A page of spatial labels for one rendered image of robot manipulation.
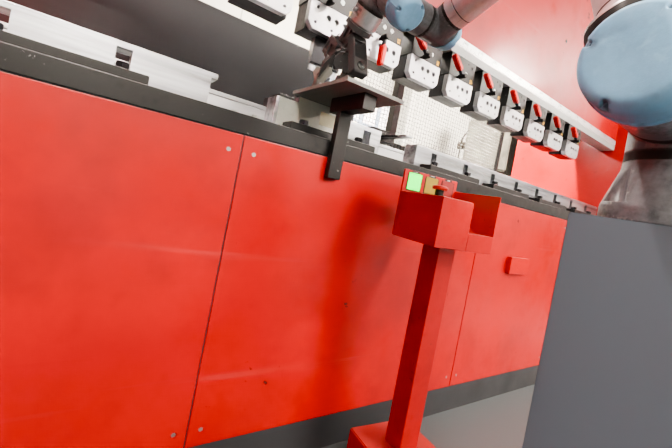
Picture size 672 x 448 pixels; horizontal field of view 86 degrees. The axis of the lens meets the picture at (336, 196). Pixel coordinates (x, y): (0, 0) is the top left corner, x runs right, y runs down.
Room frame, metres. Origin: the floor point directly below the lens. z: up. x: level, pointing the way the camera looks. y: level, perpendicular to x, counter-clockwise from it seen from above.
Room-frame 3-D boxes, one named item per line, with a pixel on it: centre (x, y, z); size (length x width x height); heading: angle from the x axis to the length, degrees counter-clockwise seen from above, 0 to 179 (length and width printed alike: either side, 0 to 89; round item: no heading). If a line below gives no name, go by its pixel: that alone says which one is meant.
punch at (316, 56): (1.09, 0.11, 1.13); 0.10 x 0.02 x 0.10; 125
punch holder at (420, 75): (1.30, -0.20, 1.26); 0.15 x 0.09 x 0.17; 125
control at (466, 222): (0.95, -0.29, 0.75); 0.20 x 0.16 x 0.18; 119
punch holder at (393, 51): (1.19, -0.03, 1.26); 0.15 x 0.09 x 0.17; 125
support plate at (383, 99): (0.97, 0.03, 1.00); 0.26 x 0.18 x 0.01; 35
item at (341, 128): (0.94, 0.00, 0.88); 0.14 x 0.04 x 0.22; 35
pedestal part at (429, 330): (0.95, -0.29, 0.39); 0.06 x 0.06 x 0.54; 29
